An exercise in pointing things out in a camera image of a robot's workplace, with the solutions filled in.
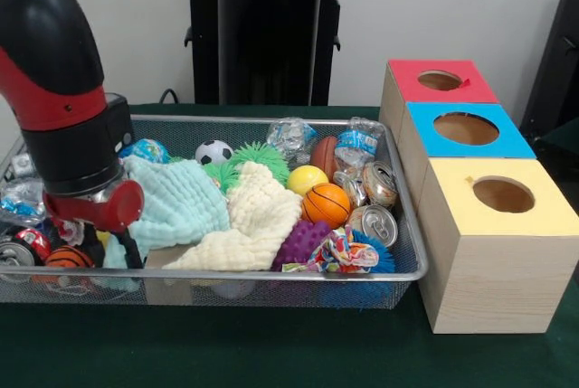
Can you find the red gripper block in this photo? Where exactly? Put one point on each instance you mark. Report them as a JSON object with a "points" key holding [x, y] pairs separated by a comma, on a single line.
{"points": [[117, 209]]}

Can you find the mint green waffle cloth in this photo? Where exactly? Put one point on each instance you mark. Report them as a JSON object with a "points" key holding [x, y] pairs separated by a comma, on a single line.
{"points": [[181, 202]]}

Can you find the cream waffle cloth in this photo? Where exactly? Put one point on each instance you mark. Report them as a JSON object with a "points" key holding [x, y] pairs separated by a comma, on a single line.
{"points": [[262, 211]]}

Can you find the orange toy basketball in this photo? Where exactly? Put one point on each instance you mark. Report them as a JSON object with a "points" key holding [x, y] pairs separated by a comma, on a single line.
{"points": [[325, 206]]}

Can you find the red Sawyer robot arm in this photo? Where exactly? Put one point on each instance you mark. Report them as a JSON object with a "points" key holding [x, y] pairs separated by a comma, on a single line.
{"points": [[45, 44]]}

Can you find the silver mesh bin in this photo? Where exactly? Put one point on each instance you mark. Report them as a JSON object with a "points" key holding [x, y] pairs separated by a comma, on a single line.
{"points": [[407, 270]]}

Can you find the wooden three-hole box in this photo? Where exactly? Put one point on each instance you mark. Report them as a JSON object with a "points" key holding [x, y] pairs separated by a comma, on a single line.
{"points": [[497, 279]]}

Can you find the orange striped plush tiger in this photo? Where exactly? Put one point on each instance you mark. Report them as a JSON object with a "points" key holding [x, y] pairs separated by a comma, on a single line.
{"points": [[68, 258]]}

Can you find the red soda can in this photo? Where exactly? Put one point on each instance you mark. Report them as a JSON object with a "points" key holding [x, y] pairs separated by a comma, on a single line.
{"points": [[31, 241]]}

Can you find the globe print ball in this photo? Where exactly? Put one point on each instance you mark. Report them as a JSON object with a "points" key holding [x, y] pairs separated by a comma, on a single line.
{"points": [[149, 150]]}

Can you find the black and white soccer ball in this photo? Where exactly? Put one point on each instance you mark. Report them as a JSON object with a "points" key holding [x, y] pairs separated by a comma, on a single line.
{"points": [[215, 152]]}

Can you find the dark green tablecloth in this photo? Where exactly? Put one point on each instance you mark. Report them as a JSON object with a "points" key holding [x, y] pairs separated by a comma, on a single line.
{"points": [[226, 347], [563, 144]]}

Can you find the purple spiky ball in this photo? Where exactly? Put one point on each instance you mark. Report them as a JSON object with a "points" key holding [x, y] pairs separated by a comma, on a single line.
{"points": [[300, 243]]}

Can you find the black chair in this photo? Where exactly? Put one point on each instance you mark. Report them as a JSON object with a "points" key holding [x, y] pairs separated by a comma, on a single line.
{"points": [[556, 67]]}

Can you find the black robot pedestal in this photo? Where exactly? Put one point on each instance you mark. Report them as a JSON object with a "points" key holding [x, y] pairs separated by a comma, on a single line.
{"points": [[271, 44]]}

